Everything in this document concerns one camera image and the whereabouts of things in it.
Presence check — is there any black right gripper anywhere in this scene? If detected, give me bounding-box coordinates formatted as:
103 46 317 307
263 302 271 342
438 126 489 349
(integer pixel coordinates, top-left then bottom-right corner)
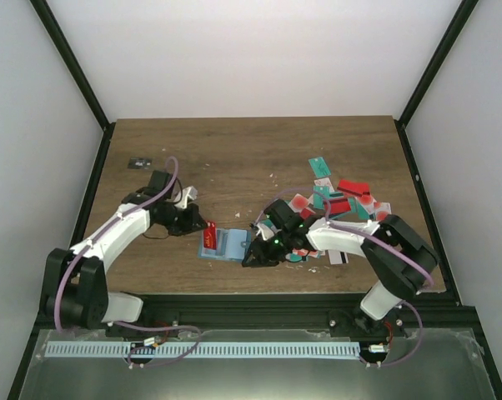
242 229 294 268

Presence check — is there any red VIP card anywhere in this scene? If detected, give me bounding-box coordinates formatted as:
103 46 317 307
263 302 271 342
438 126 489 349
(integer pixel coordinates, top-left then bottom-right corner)
203 221 218 250

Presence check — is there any blue card holder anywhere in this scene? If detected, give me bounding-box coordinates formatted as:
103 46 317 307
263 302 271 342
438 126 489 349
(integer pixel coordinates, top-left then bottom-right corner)
198 228 251 263

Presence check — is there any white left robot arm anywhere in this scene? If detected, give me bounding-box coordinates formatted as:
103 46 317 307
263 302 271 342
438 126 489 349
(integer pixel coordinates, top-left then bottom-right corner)
39 171 208 337

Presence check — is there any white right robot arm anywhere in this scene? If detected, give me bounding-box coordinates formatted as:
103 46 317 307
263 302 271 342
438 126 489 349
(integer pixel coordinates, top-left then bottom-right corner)
242 199 439 336

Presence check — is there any white card black stripe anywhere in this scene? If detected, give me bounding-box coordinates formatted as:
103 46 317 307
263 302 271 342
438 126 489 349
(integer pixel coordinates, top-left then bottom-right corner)
327 250 349 265

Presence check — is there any black VIP card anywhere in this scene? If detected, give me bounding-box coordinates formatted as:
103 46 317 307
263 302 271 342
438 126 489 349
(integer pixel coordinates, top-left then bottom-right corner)
128 157 153 170

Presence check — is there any teal card far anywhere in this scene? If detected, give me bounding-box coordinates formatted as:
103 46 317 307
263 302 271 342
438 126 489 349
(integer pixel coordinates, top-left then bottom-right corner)
309 157 331 178

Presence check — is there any red card far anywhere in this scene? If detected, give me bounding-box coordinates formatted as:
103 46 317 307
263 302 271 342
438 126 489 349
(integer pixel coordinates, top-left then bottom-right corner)
337 179 371 198

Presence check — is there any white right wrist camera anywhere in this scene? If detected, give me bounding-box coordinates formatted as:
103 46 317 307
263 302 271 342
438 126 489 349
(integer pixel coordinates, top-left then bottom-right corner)
251 222 275 241

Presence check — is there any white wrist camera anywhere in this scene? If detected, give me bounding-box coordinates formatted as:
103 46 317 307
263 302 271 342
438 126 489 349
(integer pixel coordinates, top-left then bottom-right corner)
251 222 275 241
175 186 198 210

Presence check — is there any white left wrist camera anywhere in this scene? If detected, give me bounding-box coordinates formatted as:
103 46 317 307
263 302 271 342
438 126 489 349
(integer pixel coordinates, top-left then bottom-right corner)
175 186 198 210

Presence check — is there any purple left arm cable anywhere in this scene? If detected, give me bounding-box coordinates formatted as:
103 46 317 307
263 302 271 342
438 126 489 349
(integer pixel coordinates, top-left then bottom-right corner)
53 156 181 333

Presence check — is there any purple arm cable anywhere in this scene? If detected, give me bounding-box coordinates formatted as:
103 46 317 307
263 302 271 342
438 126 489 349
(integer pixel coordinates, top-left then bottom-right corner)
53 156 181 333
253 187 435 368

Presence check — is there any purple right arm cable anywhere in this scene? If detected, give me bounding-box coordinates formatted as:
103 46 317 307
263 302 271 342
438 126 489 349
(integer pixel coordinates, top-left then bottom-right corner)
253 187 435 368

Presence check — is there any light blue slotted cable duct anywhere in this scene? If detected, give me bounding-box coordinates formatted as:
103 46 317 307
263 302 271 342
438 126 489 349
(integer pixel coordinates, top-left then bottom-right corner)
44 341 360 360

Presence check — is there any black left frame post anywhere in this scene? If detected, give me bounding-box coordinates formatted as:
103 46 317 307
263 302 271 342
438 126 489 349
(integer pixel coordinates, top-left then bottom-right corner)
28 0 112 130

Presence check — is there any black frame post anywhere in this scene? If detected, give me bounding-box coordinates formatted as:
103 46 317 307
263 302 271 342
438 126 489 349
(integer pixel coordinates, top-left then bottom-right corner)
28 0 112 130
394 0 480 128

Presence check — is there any black right frame post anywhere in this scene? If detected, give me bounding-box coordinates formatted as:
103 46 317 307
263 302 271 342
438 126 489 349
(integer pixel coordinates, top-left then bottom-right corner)
394 0 480 128

